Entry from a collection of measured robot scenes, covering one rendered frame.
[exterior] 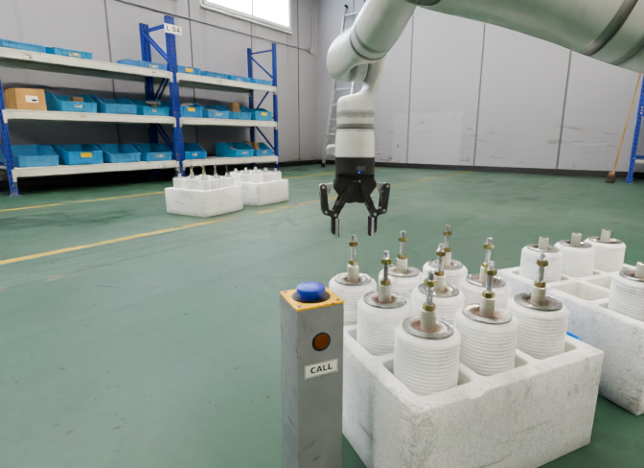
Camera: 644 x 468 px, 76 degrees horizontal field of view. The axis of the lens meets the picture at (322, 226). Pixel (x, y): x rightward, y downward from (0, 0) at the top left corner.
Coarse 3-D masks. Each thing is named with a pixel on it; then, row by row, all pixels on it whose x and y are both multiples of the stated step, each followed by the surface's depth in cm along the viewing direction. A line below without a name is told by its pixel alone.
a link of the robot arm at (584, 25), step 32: (416, 0) 44; (448, 0) 42; (480, 0) 41; (512, 0) 40; (544, 0) 39; (576, 0) 39; (608, 0) 38; (544, 32) 42; (576, 32) 41; (608, 32) 40
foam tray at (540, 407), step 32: (352, 352) 69; (576, 352) 68; (352, 384) 69; (384, 384) 60; (480, 384) 60; (512, 384) 60; (544, 384) 63; (576, 384) 67; (352, 416) 70; (384, 416) 60; (416, 416) 53; (448, 416) 56; (480, 416) 59; (512, 416) 62; (544, 416) 65; (576, 416) 69; (384, 448) 61; (416, 448) 54; (448, 448) 57; (480, 448) 60; (512, 448) 63; (544, 448) 67; (576, 448) 71
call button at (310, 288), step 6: (306, 282) 58; (312, 282) 58; (318, 282) 58; (300, 288) 56; (306, 288) 56; (312, 288) 56; (318, 288) 56; (324, 288) 56; (300, 294) 56; (306, 294) 55; (312, 294) 55; (318, 294) 55
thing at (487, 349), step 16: (464, 320) 65; (512, 320) 64; (464, 336) 65; (480, 336) 63; (496, 336) 62; (512, 336) 63; (464, 352) 65; (480, 352) 63; (496, 352) 63; (512, 352) 64; (480, 368) 64; (496, 368) 63; (512, 368) 65
